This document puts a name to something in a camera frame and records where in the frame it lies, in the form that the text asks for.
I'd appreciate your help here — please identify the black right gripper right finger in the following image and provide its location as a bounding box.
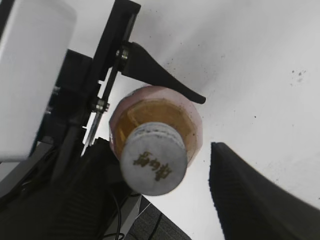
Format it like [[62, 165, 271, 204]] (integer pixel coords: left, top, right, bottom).
[[208, 142, 320, 240]]

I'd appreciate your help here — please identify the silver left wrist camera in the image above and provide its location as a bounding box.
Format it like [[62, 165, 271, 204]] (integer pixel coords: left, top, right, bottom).
[[0, 0, 77, 162]]

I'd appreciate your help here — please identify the oolong tea bottle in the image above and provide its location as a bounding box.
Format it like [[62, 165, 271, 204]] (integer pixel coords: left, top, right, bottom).
[[109, 86, 203, 165]]

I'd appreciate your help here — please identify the white bottle cap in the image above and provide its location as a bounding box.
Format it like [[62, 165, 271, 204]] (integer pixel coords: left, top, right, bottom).
[[120, 122, 188, 196]]

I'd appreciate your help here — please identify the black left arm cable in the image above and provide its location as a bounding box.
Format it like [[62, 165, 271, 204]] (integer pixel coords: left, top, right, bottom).
[[104, 192, 126, 240]]

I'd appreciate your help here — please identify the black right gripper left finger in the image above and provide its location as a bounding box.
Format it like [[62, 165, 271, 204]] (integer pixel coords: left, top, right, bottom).
[[0, 143, 131, 240]]

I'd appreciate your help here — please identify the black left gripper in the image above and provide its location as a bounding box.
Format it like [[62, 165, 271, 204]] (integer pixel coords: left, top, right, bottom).
[[49, 0, 206, 175]]

